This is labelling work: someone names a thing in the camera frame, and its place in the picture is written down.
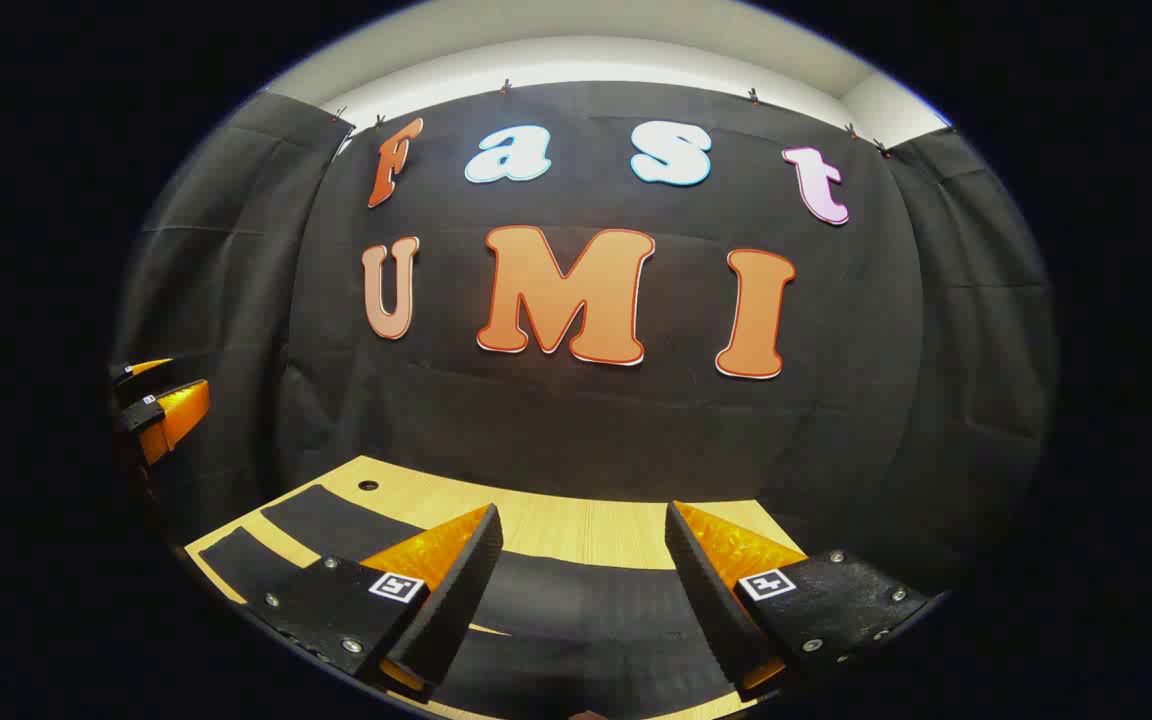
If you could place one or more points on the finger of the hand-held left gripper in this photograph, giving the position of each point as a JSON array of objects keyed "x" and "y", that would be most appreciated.
[
  {"x": 141, "y": 378},
  {"x": 171, "y": 412}
]

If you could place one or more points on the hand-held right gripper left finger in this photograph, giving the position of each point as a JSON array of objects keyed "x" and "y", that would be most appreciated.
[{"x": 456, "y": 590}]

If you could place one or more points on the dark grey jeans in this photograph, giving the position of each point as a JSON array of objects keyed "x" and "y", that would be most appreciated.
[{"x": 556, "y": 600}]

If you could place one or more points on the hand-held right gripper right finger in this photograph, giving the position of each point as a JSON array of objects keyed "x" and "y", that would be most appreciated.
[{"x": 711, "y": 600}]

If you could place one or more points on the black backdrop cloth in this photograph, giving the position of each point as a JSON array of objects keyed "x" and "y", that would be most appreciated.
[{"x": 576, "y": 420}]

